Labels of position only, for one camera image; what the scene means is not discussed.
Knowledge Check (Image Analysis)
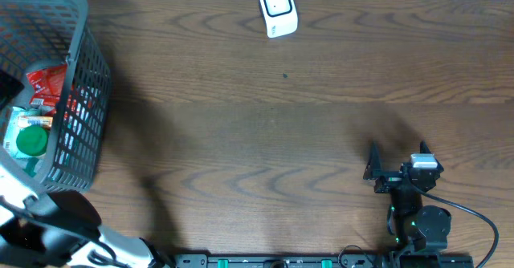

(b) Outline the white barcode scanner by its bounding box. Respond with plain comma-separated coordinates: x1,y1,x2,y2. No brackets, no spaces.
259,0,299,39

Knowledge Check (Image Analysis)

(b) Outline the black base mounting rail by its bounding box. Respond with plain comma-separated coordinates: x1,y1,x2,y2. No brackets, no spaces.
173,252,475,268

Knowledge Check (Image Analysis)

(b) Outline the orange snack packet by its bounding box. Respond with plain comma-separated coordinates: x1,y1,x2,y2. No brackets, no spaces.
17,116,53,129

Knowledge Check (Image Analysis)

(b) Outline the green lid seasoning jar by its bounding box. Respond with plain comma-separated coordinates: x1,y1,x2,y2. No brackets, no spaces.
16,126,49,157

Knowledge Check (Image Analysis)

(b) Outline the grey plastic mesh basket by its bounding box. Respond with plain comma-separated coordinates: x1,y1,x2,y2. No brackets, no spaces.
1,0,112,193

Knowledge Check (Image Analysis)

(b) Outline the red snack packet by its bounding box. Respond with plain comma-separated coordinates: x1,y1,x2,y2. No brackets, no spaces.
26,63,94,119

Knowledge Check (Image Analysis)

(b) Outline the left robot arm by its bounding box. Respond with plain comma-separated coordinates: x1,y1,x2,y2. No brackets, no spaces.
1,70,176,267

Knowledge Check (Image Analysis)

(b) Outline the teal white snack packet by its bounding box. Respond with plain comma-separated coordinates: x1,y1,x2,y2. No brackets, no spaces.
2,107,46,177

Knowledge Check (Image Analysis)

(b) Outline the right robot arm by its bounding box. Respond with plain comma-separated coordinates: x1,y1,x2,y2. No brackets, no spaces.
363,142,451,268

